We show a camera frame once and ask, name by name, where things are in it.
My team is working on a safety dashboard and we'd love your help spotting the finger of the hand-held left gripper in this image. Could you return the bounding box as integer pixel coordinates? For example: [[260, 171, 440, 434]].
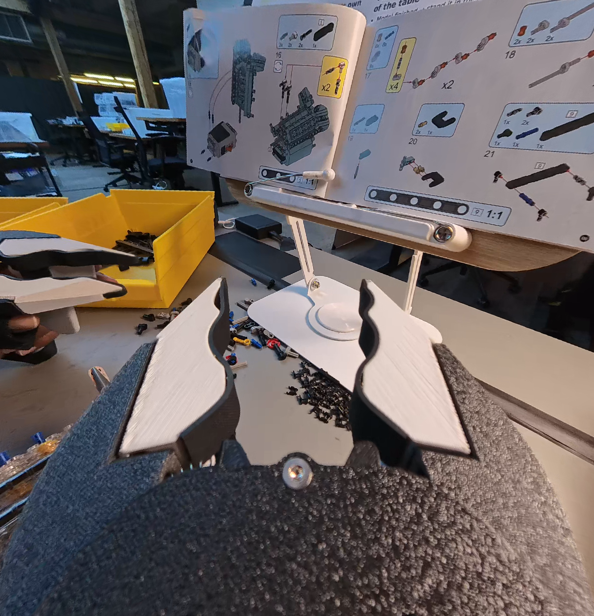
[[0, 233, 143, 274], [0, 276, 128, 317]]

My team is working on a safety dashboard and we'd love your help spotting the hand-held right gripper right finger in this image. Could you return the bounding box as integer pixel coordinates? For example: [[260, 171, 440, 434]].
[[350, 279, 474, 473]]

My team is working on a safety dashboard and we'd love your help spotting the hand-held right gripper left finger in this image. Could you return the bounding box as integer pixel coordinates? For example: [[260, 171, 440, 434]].
[[118, 278, 241, 468]]

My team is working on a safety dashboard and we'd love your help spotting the toy brick engine model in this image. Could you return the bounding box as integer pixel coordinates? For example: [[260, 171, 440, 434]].
[[0, 366, 113, 564]]

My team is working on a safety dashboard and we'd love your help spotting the grey desk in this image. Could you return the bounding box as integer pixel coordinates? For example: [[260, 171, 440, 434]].
[[0, 246, 594, 616]]

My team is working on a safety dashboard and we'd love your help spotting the background desk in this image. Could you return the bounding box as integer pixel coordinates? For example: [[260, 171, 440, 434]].
[[0, 140, 63, 199]]

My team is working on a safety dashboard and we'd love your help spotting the pile of coloured brick parts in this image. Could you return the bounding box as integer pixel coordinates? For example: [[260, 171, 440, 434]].
[[134, 294, 303, 372]]

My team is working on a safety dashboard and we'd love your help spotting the heap of dark brick beams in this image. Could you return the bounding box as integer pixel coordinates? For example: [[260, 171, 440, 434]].
[[113, 229, 156, 266]]

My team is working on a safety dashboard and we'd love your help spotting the pile of black pins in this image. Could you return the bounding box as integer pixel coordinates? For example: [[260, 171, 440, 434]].
[[285, 361, 356, 430]]

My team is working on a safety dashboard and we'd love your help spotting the large yellow plastic bin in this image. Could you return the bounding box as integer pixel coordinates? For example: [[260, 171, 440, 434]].
[[0, 190, 217, 309]]

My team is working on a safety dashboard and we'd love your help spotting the black office chair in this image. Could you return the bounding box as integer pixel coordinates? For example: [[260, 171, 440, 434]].
[[89, 95, 184, 190]]

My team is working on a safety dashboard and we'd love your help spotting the black power adapter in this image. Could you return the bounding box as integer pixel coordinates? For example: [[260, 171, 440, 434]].
[[234, 213, 284, 242]]

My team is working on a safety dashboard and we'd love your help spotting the wooden pillar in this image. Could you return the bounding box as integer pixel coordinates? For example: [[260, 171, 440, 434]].
[[118, 0, 162, 109]]

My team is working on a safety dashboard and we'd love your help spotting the building instruction booklet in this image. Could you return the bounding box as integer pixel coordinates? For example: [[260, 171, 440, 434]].
[[184, 0, 594, 254]]

